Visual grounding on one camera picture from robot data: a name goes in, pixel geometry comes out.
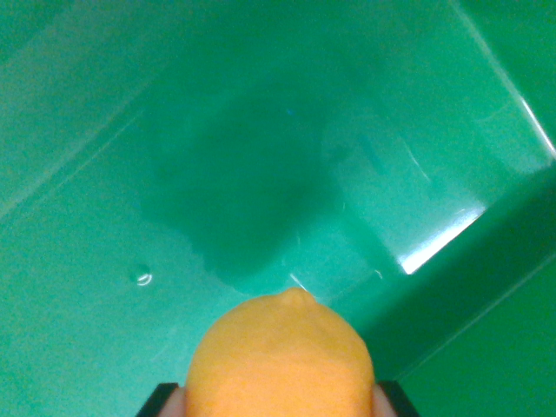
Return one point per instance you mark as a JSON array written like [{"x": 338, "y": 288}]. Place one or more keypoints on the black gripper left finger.
[{"x": 167, "y": 401}]

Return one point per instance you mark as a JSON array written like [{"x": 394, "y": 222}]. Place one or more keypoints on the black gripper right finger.
[{"x": 393, "y": 399}]

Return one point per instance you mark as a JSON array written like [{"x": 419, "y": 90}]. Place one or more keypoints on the yellow lemon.
[{"x": 280, "y": 360}]

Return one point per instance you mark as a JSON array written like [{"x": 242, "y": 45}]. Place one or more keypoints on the green plastic bin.
[{"x": 217, "y": 152}]

